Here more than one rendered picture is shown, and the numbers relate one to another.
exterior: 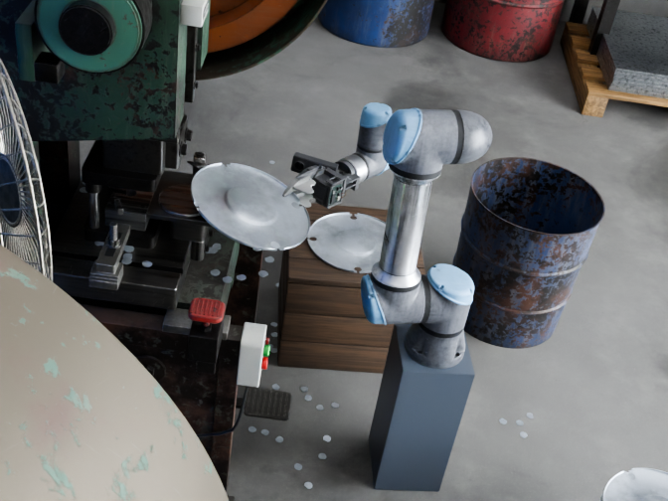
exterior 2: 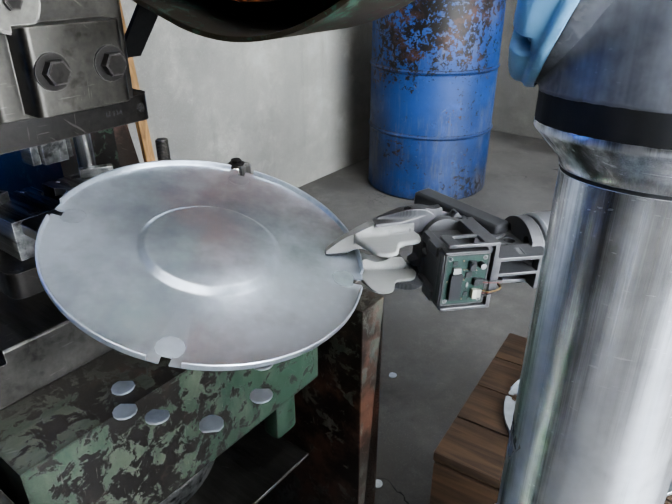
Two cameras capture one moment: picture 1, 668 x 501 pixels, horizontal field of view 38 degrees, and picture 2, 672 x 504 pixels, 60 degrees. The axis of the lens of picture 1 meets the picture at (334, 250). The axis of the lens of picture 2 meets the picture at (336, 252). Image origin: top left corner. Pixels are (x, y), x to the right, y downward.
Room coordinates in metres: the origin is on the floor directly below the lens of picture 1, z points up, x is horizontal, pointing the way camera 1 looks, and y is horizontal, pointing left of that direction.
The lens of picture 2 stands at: (1.49, -0.20, 1.03)
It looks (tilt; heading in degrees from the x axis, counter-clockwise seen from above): 27 degrees down; 40
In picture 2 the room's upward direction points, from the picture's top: straight up
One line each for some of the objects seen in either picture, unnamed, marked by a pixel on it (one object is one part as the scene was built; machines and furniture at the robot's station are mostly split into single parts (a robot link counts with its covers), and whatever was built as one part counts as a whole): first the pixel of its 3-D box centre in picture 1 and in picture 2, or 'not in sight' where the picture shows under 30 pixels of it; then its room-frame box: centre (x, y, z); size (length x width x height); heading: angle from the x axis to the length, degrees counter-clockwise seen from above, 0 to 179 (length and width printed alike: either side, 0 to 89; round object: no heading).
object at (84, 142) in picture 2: not in sight; (83, 146); (1.85, 0.54, 0.81); 0.02 x 0.02 x 0.14
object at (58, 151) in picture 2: not in sight; (46, 144); (1.77, 0.47, 0.84); 0.05 x 0.03 x 0.04; 2
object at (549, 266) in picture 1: (518, 254); not in sight; (2.53, -0.59, 0.24); 0.42 x 0.42 x 0.48
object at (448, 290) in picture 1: (444, 296); not in sight; (1.79, -0.28, 0.62); 0.13 x 0.12 x 0.14; 106
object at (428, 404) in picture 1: (417, 409); not in sight; (1.79, -0.29, 0.23); 0.18 x 0.18 x 0.45; 9
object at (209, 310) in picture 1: (206, 321); not in sight; (1.45, 0.23, 0.72); 0.07 x 0.06 x 0.08; 92
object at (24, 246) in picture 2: (132, 201); (60, 210); (1.77, 0.47, 0.76); 0.15 x 0.09 x 0.05; 2
